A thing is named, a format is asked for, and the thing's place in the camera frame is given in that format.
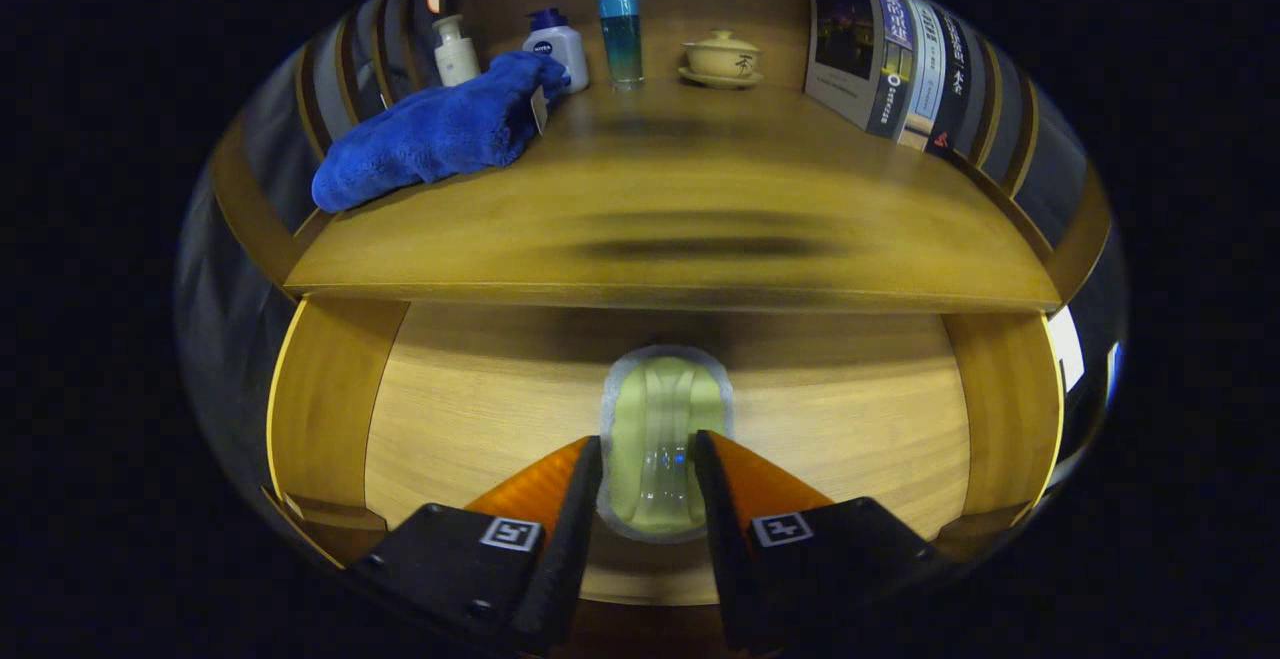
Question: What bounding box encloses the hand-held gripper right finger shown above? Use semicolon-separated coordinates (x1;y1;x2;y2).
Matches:
694;429;956;654

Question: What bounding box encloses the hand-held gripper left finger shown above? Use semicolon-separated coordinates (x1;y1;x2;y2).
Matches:
345;435;605;656

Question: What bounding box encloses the wooden drawer with black knob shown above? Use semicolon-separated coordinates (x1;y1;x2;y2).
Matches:
262;294;1066;610

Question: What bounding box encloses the wooden countertop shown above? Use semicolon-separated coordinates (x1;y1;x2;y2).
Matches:
285;59;1061;315

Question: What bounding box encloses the blue towel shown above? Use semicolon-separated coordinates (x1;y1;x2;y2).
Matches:
311;50;571;214

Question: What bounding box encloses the beige lidded teacup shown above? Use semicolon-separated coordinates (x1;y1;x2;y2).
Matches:
678;30;765;90

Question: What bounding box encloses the white bottle with blue cap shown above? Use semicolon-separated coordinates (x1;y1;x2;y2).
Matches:
522;7;590;95

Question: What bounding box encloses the white pump bottle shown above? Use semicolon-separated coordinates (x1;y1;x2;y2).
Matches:
432;14;482;88

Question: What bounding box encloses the teal glass bottle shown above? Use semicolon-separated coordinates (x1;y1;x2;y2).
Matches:
598;0;645;92

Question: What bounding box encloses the book with light spine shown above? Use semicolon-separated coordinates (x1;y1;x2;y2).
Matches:
897;0;948;152

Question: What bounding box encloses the book with black spine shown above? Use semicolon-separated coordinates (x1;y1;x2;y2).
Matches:
925;9;973;162

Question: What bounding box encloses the book with dark cover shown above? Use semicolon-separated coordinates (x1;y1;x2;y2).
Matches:
804;0;917;140

